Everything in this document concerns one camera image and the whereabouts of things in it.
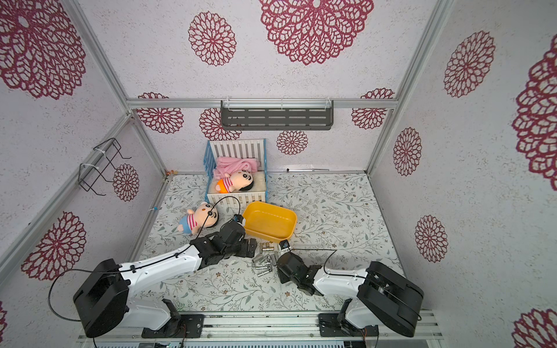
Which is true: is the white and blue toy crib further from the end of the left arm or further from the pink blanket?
the end of the left arm

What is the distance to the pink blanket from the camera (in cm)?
109

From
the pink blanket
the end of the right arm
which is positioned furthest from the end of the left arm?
the pink blanket

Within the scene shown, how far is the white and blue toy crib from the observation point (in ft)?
3.36

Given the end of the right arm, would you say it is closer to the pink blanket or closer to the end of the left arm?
the end of the left arm

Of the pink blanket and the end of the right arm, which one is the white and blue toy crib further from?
the end of the right arm
